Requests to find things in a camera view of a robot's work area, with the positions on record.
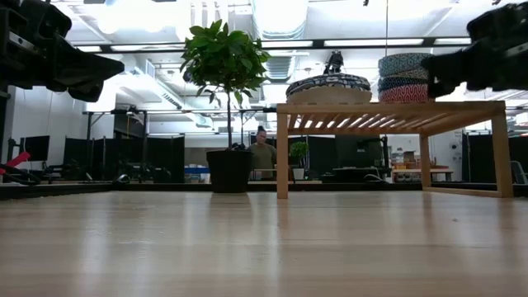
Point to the green leafy potted tree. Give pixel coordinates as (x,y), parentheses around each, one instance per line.
(224,57)

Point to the black computer monitor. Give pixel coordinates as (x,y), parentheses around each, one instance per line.
(36,148)

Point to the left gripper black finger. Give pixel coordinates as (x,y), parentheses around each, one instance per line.
(82,72)
(86,91)

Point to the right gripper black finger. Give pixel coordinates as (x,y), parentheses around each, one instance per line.
(440,90)
(449,68)

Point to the person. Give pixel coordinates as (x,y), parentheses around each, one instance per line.
(263,156)

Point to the grey background chair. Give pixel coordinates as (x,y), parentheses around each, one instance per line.
(519,171)

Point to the wide blue white patterned bowl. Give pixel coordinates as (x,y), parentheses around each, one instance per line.
(330,81)

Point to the small green plant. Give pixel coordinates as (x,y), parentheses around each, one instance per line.
(300,150)

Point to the navy bowl with yellow inside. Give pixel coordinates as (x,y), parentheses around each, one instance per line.
(400,82)

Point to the dark hanging ceiling device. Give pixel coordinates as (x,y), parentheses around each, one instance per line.
(334,62)

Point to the teal bowl with orange inside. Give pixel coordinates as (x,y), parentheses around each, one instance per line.
(404,62)

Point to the wooden background table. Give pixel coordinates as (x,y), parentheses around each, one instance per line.
(420,170)

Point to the ceiling light strip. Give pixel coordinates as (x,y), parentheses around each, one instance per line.
(371,42)
(88,48)

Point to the black plant pot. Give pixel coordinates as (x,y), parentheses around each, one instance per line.
(229,171)

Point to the wooden slatted shelf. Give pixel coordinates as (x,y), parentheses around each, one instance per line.
(392,108)

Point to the small white pot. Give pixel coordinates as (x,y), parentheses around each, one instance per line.
(298,173)

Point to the red tool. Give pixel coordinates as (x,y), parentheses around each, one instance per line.
(18,158)

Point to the red patterned bowl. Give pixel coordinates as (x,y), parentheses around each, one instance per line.
(402,95)

